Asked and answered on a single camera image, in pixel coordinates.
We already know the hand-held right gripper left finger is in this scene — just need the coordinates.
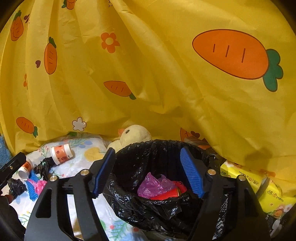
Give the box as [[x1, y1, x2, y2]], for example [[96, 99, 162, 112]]
[[24, 147, 116, 241]]

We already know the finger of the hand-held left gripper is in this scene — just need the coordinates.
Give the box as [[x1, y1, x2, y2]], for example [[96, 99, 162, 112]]
[[0, 152, 26, 188]]

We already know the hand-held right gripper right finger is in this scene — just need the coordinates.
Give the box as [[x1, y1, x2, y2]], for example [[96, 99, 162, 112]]
[[180, 146, 271, 241]]

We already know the small white orange paper cup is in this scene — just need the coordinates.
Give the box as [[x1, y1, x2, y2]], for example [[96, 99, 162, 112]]
[[18, 159, 33, 181]]

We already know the small black plastic bag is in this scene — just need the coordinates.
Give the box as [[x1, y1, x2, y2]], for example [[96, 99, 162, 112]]
[[33, 157, 57, 181], [7, 178, 28, 200]]

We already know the red paper cup gold inside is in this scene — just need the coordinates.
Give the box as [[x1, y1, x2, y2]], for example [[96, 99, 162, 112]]
[[150, 182, 192, 201]]

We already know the blue mesh net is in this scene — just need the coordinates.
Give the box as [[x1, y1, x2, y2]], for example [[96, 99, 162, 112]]
[[25, 173, 44, 201]]

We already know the pink plastic bag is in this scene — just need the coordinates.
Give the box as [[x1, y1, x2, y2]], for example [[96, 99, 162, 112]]
[[137, 172, 177, 199], [29, 179, 48, 193]]

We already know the trash bin with black bag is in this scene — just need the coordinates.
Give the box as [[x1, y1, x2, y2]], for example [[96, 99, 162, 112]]
[[103, 139, 232, 240]]

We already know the blue plush monster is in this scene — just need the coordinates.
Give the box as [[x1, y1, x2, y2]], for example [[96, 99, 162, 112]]
[[0, 136, 10, 156]]

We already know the floral plastic tablecloth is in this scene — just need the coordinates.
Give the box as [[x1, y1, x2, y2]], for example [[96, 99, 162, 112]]
[[5, 136, 148, 241]]

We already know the yellow duck plush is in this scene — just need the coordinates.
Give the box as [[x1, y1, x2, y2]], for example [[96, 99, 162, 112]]
[[107, 125, 152, 152]]

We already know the yellow carrot print curtain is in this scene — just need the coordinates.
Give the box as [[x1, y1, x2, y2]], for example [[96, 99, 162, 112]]
[[0, 0, 296, 186]]

